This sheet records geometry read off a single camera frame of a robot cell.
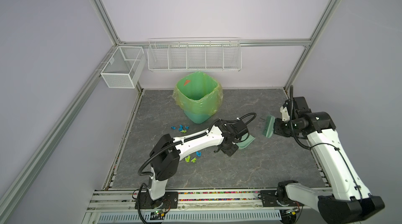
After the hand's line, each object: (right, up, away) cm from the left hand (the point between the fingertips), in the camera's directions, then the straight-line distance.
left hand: (227, 151), depth 79 cm
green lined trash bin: (-14, +29, +3) cm, 32 cm away
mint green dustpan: (+7, +9, -12) cm, 17 cm away
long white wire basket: (-19, +56, +20) cm, 62 cm away
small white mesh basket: (-64, +48, +22) cm, 83 cm away
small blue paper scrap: (-15, -4, +9) cm, 18 cm away
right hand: (+23, +12, -6) cm, 26 cm away
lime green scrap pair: (-21, -6, +8) cm, 23 cm away
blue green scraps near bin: (-27, +9, +20) cm, 35 cm away
